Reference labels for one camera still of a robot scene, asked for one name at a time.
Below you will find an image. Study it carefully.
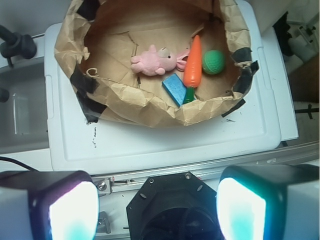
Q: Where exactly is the green ball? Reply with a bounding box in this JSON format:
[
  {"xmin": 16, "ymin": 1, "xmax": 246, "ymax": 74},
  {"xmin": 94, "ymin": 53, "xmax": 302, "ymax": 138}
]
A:
[{"xmin": 202, "ymin": 50, "xmax": 225, "ymax": 75}]

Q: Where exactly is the black octagonal mount plate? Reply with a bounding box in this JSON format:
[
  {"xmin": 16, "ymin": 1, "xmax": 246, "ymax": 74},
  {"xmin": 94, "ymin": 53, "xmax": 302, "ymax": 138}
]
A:
[{"xmin": 126, "ymin": 172, "xmax": 224, "ymax": 240}]

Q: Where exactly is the black cable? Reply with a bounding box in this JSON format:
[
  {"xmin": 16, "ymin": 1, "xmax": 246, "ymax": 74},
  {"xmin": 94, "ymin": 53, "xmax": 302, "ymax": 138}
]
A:
[{"xmin": 0, "ymin": 156, "xmax": 41, "ymax": 173}]

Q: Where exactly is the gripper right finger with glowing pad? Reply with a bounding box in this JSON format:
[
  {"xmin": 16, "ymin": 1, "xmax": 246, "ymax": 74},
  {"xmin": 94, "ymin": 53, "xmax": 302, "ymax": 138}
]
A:
[{"xmin": 216, "ymin": 163, "xmax": 320, "ymax": 240}]

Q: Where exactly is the blue sponge block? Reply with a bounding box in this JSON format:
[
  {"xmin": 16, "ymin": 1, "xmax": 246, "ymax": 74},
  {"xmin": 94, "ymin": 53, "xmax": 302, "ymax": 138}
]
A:
[{"xmin": 162, "ymin": 73, "xmax": 187, "ymax": 107}]

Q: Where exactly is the pink plush bunny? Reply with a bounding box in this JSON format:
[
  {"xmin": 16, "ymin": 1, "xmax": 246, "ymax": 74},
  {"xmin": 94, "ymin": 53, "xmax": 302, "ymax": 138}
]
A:
[{"xmin": 130, "ymin": 44, "xmax": 190, "ymax": 77}]

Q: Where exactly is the clear plastic container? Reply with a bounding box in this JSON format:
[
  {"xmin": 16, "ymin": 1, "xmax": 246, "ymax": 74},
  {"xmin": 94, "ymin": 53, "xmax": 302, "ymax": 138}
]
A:
[{"xmin": 0, "ymin": 72, "xmax": 49, "ymax": 154}]

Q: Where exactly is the brown paper bag liner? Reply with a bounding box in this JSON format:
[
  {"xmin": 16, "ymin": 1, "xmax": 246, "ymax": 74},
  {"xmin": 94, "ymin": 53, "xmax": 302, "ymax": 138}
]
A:
[{"xmin": 54, "ymin": 0, "xmax": 259, "ymax": 128}]

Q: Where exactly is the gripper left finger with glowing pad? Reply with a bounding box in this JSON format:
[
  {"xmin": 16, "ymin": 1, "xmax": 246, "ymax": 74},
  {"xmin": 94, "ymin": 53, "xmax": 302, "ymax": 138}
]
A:
[{"xmin": 0, "ymin": 170, "xmax": 99, "ymax": 240}]

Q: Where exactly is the black clamp knob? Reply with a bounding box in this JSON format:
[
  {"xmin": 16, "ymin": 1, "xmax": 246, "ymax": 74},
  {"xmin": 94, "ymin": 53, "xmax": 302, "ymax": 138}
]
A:
[{"xmin": 0, "ymin": 25, "xmax": 37, "ymax": 68}]

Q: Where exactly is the orange toy carrot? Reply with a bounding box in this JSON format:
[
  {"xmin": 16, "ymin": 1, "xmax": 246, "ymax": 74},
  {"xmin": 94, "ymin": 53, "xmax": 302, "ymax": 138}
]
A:
[{"xmin": 183, "ymin": 35, "xmax": 202, "ymax": 104}]

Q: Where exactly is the white plastic bin lid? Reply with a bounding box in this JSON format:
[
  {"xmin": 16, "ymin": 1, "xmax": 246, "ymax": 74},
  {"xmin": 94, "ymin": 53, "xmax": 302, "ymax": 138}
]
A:
[{"xmin": 44, "ymin": 0, "xmax": 282, "ymax": 175}]

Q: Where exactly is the aluminium rail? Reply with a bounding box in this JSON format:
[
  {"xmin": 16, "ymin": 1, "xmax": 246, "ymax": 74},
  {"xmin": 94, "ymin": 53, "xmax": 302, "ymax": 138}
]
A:
[{"xmin": 92, "ymin": 140, "xmax": 320, "ymax": 196}]

